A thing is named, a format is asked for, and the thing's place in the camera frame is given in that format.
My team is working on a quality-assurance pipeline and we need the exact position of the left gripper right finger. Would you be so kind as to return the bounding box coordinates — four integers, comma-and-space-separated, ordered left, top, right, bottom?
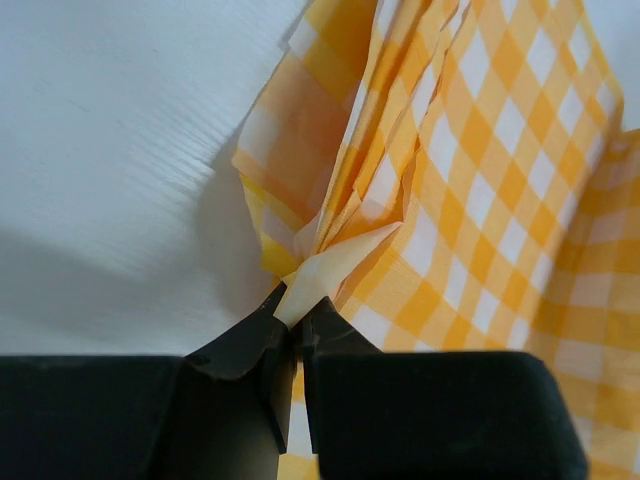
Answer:
298, 299, 589, 479

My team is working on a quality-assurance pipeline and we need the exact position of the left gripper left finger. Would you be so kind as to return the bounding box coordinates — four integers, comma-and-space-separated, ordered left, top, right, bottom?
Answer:
1, 285, 294, 479

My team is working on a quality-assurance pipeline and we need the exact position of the yellow white checkered napkin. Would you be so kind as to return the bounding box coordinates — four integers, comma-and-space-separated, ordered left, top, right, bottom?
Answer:
232, 1, 639, 479

